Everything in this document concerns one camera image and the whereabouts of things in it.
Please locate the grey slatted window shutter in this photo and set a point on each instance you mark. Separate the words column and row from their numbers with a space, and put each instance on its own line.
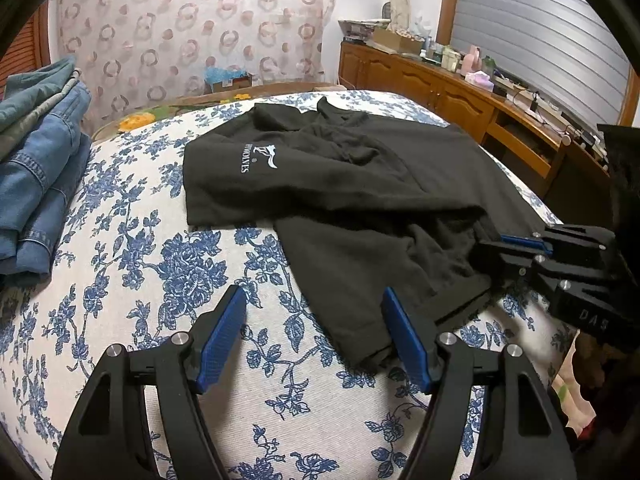
column 540, row 25

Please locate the light blue-green folded jeans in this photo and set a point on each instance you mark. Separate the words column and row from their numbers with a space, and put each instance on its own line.
column 35, row 90

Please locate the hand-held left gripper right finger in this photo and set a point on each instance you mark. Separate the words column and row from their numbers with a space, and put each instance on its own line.
column 407, row 342

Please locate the brown wooden sideboard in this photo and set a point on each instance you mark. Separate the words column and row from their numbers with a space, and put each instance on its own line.
column 425, row 85

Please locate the pink bottle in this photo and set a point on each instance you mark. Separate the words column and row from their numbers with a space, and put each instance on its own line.
column 471, row 60

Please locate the open cardboard box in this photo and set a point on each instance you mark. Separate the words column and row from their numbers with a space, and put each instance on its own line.
column 397, row 40

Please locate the brown louvered wardrobe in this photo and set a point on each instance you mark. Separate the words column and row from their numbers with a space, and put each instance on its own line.
column 25, row 55

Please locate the blue floral white bedspread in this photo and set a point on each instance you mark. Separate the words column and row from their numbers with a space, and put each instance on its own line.
column 150, row 270

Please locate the white carton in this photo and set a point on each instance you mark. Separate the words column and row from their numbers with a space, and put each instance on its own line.
column 451, row 58

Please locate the blue crumpled plastic bag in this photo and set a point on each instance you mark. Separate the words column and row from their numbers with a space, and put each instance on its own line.
column 222, row 74

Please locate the pink tissue pack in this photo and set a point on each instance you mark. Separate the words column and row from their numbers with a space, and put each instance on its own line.
column 479, row 81

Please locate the small cardboard box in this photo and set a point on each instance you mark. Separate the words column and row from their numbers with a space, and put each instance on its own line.
column 235, row 85

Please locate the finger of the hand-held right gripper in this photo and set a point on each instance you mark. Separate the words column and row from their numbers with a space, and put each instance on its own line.
column 510, row 262
column 525, row 242

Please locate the blue folded jeans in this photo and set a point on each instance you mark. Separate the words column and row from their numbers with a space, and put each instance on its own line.
column 55, row 240
column 35, row 180

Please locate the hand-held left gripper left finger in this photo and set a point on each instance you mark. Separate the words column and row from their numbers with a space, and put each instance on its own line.
column 222, row 340

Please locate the floral patterned box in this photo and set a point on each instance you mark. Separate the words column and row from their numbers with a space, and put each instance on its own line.
column 362, row 27

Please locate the sheer curtain with pink rings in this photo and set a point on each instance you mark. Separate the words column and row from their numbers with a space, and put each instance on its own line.
column 200, row 20

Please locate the black pants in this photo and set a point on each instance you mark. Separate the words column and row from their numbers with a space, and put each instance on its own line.
column 350, row 185

